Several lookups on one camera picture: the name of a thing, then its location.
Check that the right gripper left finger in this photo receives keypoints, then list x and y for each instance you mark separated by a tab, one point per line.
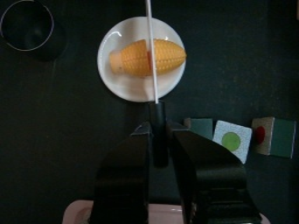
122	178

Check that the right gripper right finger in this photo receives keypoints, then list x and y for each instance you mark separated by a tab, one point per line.
213	180

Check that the sushi cube green dot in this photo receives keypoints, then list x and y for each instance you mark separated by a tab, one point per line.
231	140

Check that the pinkish flat tray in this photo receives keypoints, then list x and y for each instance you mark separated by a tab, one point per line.
77	211

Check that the dark green sushi cube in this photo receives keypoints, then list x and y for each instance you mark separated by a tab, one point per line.
201	127

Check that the sushi cube red dot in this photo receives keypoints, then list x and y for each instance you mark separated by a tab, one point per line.
280	138

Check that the white round plate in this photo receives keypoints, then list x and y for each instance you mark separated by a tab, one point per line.
120	87

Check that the yellow toy corn cob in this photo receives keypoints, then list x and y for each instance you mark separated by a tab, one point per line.
133	58

